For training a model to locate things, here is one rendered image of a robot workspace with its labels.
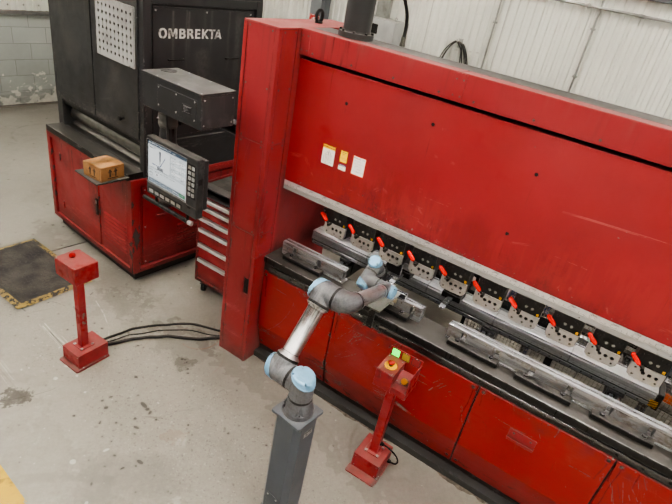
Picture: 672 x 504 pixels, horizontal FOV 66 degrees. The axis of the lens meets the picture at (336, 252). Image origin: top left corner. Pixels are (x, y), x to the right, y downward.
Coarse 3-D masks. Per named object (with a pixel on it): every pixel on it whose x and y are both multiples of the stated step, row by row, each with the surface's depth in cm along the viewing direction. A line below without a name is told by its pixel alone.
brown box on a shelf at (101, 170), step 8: (88, 160) 376; (96, 160) 378; (104, 160) 379; (112, 160) 382; (88, 168) 374; (96, 168) 369; (104, 168) 370; (112, 168) 375; (120, 168) 381; (88, 176) 378; (96, 176) 372; (104, 176) 372; (112, 176) 378; (120, 176) 384; (128, 176) 387; (96, 184) 369
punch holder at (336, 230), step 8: (328, 208) 318; (328, 216) 320; (336, 216) 317; (344, 216) 313; (336, 224) 319; (344, 224) 315; (352, 224) 322; (328, 232) 324; (336, 232) 320; (344, 232) 317
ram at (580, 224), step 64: (320, 64) 288; (320, 128) 302; (384, 128) 279; (448, 128) 260; (512, 128) 243; (320, 192) 318; (384, 192) 293; (448, 192) 271; (512, 192) 253; (576, 192) 237; (640, 192) 223; (448, 256) 284; (512, 256) 264; (576, 256) 246; (640, 256) 231; (640, 320) 240
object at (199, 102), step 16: (144, 80) 290; (160, 80) 282; (176, 80) 281; (192, 80) 286; (208, 80) 292; (144, 96) 294; (160, 96) 285; (176, 96) 277; (192, 96) 270; (208, 96) 270; (224, 96) 278; (160, 112) 304; (176, 112) 281; (192, 112) 274; (208, 112) 274; (224, 112) 283; (160, 128) 309; (176, 128) 313; (208, 128) 279; (176, 144) 318
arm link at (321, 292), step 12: (312, 288) 249; (324, 288) 247; (336, 288) 246; (312, 300) 247; (324, 300) 246; (312, 312) 247; (324, 312) 249; (300, 324) 247; (312, 324) 247; (300, 336) 246; (288, 348) 245; (300, 348) 246; (276, 360) 244; (288, 360) 243; (276, 372) 242
